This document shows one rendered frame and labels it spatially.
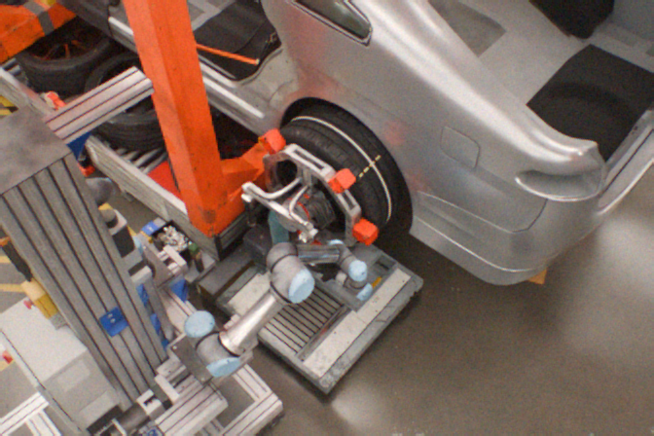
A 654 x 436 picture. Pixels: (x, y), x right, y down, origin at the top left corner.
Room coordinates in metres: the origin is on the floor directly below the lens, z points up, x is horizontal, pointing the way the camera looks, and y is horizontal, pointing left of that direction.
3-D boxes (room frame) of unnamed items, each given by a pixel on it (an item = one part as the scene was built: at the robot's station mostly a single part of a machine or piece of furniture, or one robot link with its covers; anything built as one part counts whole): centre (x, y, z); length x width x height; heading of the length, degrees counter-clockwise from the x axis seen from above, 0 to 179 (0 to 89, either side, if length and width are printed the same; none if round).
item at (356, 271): (1.58, -0.09, 0.95); 0.11 x 0.08 x 0.11; 34
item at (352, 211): (2.05, 0.10, 0.85); 0.54 x 0.07 x 0.54; 49
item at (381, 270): (2.15, -0.04, 0.13); 0.50 x 0.36 x 0.10; 49
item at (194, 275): (2.05, 0.81, 0.44); 0.43 x 0.17 x 0.03; 49
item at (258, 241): (2.25, 0.29, 0.26); 0.42 x 0.18 x 0.35; 139
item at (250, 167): (2.42, 0.40, 0.69); 0.52 x 0.17 x 0.35; 139
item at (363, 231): (1.85, -0.14, 0.85); 0.09 x 0.08 x 0.07; 49
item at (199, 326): (1.31, 0.52, 0.98); 0.13 x 0.12 x 0.14; 34
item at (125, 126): (3.21, 1.14, 0.39); 0.66 x 0.66 x 0.24
